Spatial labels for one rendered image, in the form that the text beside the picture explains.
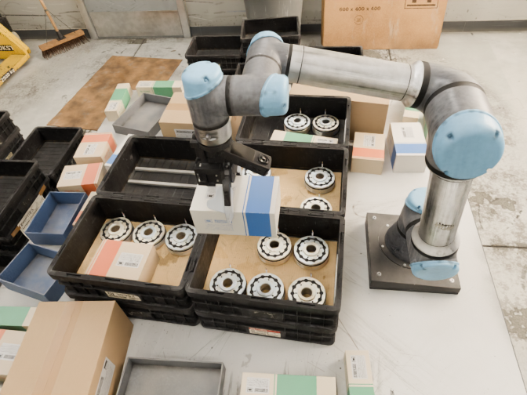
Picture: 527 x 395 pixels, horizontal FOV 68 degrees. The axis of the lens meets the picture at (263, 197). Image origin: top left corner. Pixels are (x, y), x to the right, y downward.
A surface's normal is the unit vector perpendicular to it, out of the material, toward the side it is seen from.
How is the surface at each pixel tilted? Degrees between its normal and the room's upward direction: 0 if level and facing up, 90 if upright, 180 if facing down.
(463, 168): 84
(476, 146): 84
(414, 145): 0
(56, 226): 0
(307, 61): 48
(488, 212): 0
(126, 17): 90
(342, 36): 72
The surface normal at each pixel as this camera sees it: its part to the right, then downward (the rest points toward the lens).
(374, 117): -0.28, 0.73
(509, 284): -0.07, -0.66
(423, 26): -0.16, 0.51
